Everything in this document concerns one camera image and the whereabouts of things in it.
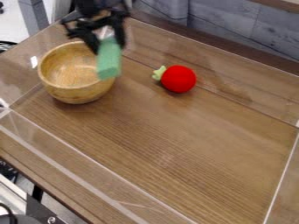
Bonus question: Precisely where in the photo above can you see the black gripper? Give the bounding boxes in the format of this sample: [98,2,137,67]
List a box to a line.
[60,8,131,55]

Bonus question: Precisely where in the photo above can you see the green rectangular stick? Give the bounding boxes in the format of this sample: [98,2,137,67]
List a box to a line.
[98,37,122,81]

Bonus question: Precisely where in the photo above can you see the brown wooden bowl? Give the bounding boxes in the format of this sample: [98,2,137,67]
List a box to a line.
[38,41,117,104]

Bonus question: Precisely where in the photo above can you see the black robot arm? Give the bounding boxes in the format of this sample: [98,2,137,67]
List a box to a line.
[60,0,131,53]

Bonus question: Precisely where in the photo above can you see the red plush tomato toy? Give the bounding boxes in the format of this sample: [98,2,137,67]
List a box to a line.
[153,65,198,94]

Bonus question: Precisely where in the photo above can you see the clear acrylic tray walls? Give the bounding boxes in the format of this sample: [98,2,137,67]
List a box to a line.
[0,13,299,224]

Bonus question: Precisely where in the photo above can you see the black table leg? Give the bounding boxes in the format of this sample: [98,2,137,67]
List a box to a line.
[32,185,43,202]

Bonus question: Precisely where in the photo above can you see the grey post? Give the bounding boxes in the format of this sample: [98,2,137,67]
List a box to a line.
[18,0,50,35]

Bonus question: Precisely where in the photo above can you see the black metal bracket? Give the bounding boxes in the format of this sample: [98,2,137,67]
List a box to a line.
[26,195,67,224]

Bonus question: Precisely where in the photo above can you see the black cable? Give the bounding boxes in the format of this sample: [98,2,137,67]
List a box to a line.
[0,203,19,224]

